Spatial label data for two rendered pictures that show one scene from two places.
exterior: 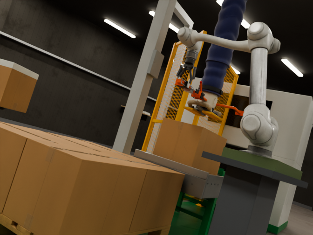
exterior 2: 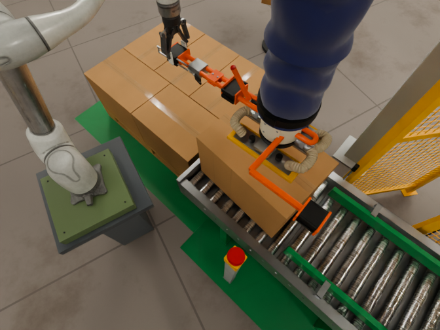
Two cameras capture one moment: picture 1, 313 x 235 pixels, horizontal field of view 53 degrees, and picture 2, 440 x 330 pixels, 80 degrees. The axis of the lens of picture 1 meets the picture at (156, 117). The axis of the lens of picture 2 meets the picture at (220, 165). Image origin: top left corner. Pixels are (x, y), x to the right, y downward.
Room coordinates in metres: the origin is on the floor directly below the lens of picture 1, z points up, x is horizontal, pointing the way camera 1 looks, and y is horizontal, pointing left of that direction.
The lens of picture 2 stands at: (2.83, -1.09, 2.09)
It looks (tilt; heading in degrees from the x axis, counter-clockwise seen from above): 63 degrees down; 103
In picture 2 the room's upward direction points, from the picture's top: 1 degrees counter-clockwise
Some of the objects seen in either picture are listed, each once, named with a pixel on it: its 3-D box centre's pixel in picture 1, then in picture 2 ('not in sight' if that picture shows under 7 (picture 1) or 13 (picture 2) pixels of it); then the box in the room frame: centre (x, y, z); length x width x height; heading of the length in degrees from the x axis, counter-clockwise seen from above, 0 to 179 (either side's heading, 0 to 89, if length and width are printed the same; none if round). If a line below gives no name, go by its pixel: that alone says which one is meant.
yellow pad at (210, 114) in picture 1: (213, 114); (264, 149); (2.90, -0.50, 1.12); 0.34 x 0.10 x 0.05; 150
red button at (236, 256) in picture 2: not in sight; (236, 256); (2.86, -0.93, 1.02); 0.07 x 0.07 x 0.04
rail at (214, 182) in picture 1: (238, 188); (341, 327); (3.46, -1.09, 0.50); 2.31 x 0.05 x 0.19; 149
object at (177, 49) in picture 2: (181, 83); (178, 53); (2.42, -0.11, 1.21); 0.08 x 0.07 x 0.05; 150
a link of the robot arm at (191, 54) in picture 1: (191, 56); (169, 5); (2.42, -0.13, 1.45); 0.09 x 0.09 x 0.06
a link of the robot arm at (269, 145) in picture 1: (264, 132); (70, 169); (2.02, -0.70, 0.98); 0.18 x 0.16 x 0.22; 145
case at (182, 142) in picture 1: (190, 149); (260, 167); (2.91, -0.39, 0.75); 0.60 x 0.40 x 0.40; 146
